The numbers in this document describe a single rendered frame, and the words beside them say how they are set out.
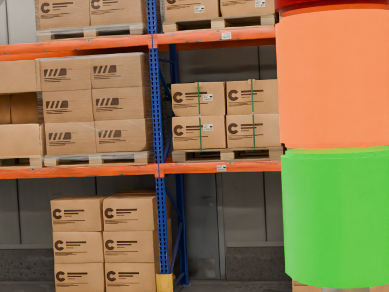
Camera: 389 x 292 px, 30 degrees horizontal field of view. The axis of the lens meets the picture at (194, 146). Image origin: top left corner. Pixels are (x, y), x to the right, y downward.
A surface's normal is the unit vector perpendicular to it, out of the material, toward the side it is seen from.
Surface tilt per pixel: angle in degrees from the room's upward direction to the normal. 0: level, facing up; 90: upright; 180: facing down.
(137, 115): 90
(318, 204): 90
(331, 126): 90
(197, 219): 90
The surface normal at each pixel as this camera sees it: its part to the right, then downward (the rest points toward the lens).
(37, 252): -0.15, -0.75
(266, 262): -0.18, 0.07
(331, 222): -0.40, 0.07
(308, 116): -0.62, 0.07
